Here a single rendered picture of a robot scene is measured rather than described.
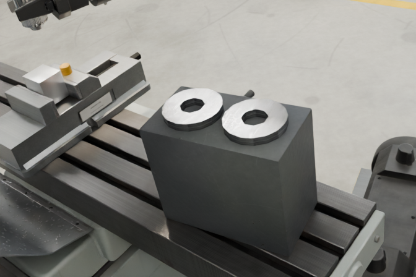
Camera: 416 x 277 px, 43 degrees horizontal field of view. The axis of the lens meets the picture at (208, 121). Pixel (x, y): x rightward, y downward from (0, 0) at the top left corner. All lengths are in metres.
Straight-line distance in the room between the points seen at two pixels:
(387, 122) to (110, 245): 1.77
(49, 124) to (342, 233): 0.59
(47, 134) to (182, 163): 0.40
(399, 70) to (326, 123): 0.57
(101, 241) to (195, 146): 0.40
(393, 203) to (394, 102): 1.38
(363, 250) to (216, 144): 0.28
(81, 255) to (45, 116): 0.27
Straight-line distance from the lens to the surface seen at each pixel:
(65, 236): 1.02
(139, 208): 0.92
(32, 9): 0.98
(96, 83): 1.12
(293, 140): 0.70
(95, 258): 1.10
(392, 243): 1.29
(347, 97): 2.75
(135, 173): 0.99
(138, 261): 1.18
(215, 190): 0.77
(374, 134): 2.51
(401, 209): 1.36
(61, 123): 1.10
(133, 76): 1.19
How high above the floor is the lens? 1.57
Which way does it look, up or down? 36 degrees down
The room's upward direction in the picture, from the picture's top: 12 degrees counter-clockwise
